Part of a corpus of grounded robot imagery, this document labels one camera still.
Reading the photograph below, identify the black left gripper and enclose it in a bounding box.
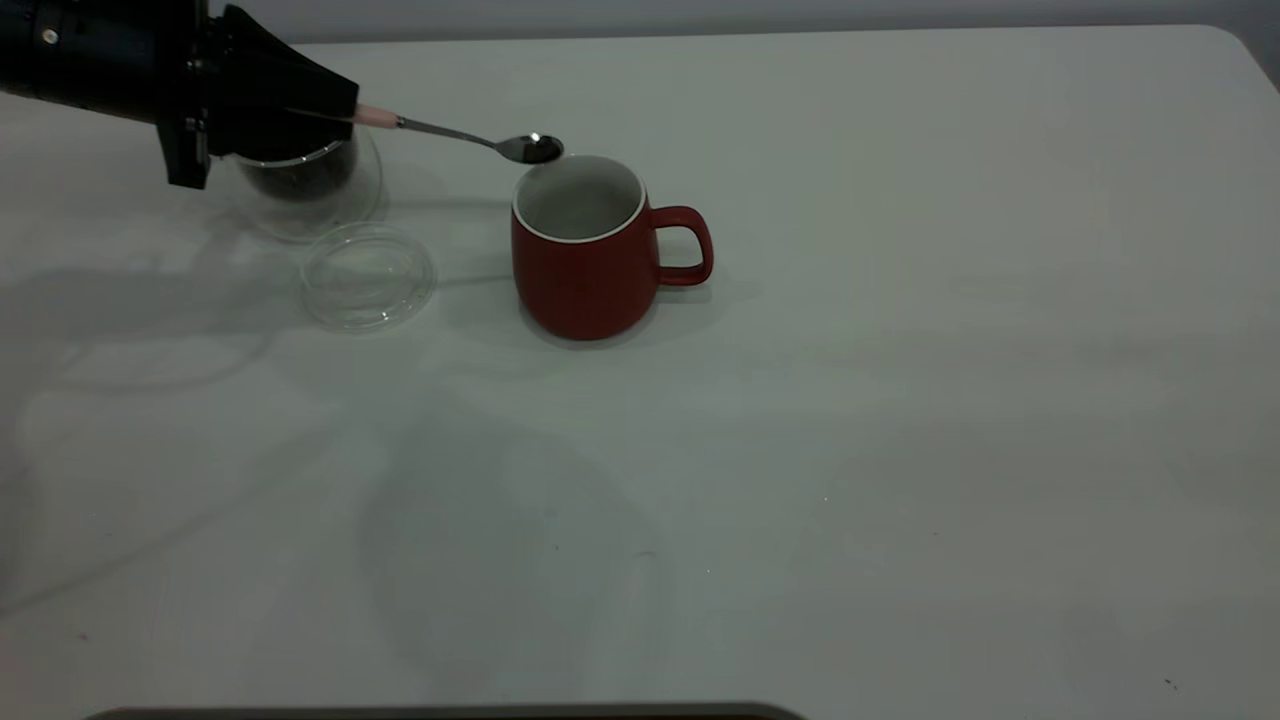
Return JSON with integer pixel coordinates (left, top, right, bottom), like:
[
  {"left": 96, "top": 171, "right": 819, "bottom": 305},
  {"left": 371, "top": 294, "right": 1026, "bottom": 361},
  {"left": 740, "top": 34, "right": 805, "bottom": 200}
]
[{"left": 0, "top": 0, "right": 360, "bottom": 191}]

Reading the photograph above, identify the pink handled metal spoon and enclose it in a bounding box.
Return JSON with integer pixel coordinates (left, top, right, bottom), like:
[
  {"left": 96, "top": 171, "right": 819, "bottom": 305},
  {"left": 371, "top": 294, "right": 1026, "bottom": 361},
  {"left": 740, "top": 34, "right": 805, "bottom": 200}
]
[{"left": 355, "top": 103, "right": 565, "bottom": 166}]

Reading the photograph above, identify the red ceramic mug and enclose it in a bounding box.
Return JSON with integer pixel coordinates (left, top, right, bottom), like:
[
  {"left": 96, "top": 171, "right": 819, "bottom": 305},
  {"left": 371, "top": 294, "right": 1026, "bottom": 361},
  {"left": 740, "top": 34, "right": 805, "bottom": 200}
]
[{"left": 510, "top": 153, "right": 715, "bottom": 342}]

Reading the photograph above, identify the dark coffee beans pile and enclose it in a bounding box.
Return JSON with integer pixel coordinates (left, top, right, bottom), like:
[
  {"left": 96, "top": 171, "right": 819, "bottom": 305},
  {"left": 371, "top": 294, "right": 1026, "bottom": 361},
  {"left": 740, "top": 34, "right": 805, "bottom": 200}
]
[{"left": 238, "top": 150, "right": 358, "bottom": 202}]

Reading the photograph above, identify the clear glass cup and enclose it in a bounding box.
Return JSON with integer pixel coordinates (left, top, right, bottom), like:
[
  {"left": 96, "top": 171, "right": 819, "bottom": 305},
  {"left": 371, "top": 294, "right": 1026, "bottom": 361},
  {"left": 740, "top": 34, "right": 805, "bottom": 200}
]
[{"left": 213, "top": 128, "right": 385, "bottom": 245}]

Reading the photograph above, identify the clear glass lid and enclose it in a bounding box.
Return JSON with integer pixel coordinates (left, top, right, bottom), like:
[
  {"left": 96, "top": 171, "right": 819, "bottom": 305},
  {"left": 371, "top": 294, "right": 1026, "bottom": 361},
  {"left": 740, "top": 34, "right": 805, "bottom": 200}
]
[{"left": 299, "top": 222, "right": 438, "bottom": 334}]

